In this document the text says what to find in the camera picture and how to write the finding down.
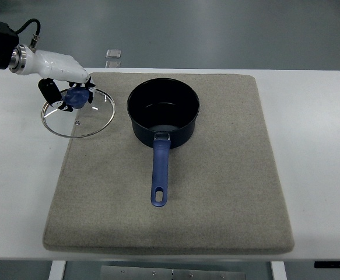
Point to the floor outlet plate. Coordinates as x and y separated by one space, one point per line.
113 64
113 53

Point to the white right table leg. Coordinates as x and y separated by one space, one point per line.
278 270

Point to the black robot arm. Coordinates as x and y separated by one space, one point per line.
12 54

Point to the black table control panel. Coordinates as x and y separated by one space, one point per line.
327 264

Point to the white left table leg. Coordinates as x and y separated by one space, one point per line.
57 270

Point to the upper floor outlet plate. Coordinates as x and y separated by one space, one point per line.
113 53

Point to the metal base plate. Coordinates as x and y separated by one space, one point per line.
115 272

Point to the lower floor outlet plate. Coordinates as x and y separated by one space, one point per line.
113 64

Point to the beige fabric mat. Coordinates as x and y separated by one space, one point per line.
224 192

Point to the white table leg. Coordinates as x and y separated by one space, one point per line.
278 270
57 270

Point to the dark blue saucepan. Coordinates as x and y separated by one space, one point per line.
163 112

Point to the glass lid blue knob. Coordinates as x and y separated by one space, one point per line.
85 120

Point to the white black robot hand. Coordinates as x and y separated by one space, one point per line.
51 67

